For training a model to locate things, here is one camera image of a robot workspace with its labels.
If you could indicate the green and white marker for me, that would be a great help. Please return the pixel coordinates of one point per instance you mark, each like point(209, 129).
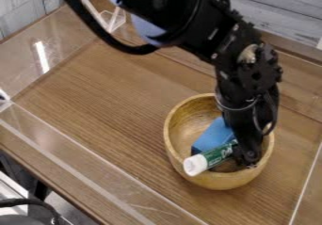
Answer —
point(204, 161)

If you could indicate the blue rectangular block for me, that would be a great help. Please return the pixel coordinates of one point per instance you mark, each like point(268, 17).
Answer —
point(216, 135)

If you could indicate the brown wooden bowl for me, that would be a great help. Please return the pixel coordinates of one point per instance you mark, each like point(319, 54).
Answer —
point(186, 123)

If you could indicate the clear acrylic tray wall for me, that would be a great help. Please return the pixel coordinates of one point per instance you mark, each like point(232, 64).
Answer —
point(102, 189)

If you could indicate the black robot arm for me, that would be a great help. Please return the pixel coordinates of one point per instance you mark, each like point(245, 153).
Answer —
point(211, 30)

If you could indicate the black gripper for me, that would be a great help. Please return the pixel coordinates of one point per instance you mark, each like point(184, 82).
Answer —
point(248, 96)

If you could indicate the clear acrylic corner bracket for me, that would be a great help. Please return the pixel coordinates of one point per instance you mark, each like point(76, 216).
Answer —
point(112, 20)

